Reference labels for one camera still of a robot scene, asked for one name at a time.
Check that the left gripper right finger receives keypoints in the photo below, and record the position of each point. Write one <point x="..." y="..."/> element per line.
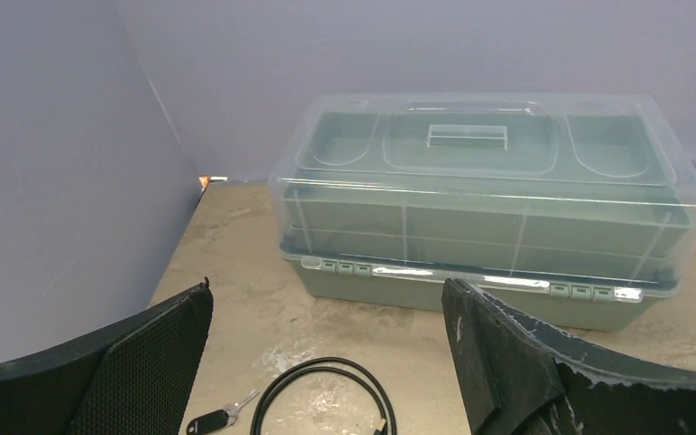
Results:
<point x="520" y="375"/>

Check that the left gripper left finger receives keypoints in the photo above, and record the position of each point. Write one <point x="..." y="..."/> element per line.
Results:
<point x="131" y="377"/>

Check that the key with black tag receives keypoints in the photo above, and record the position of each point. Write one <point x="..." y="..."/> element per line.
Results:
<point x="219" y="419"/>

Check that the grey plastic toolbox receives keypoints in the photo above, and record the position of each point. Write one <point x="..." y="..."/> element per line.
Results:
<point x="579" y="209"/>

